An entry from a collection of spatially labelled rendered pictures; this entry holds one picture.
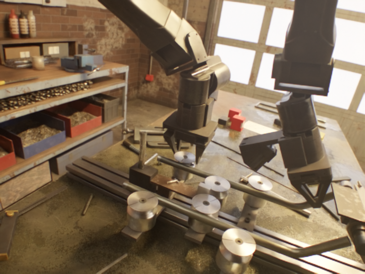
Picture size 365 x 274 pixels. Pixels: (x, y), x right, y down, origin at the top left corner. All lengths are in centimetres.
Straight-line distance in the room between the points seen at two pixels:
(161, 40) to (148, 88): 354
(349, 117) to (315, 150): 315
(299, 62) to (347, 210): 22
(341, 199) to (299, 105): 15
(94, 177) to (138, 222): 19
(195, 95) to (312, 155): 22
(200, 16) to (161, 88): 120
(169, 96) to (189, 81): 336
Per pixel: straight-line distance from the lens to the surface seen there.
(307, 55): 36
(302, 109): 40
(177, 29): 43
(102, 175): 56
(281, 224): 58
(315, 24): 33
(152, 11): 41
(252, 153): 43
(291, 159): 42
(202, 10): 351
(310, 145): 41
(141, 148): 46
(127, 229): 42
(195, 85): 43
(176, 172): 53
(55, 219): 52
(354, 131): 364
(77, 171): 58
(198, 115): 46
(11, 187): 192
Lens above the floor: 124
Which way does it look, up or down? 25 degrees down
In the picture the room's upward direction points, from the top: 9 degrees clockwise
